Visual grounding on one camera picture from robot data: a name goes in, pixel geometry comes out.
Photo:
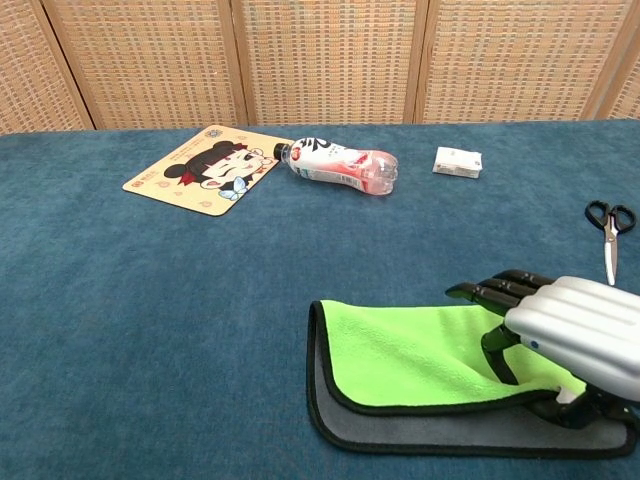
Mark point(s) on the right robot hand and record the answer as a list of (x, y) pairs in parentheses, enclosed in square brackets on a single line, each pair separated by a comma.
[(575, 325)]

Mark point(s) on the green and grey cloth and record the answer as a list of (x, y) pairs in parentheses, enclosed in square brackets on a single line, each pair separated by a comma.
[(400, 360)]

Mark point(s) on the small white box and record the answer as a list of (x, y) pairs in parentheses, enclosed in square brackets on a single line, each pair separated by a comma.
[(457, 162)]

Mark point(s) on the woven wood-framed screen panel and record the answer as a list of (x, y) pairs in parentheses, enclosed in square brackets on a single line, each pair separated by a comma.
[(150, 60), (520, 60), (30, 65), (629, 80), (330, 60)]

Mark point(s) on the clear plastic drink bottle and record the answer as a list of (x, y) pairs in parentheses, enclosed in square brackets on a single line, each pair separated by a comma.
[(340, 165)]

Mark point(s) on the cartoon girl mouse pad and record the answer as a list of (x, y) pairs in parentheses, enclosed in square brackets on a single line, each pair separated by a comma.
[(200, 150)]

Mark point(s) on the blue table cloth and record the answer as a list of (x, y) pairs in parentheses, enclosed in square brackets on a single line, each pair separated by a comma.
[(150, 325)]

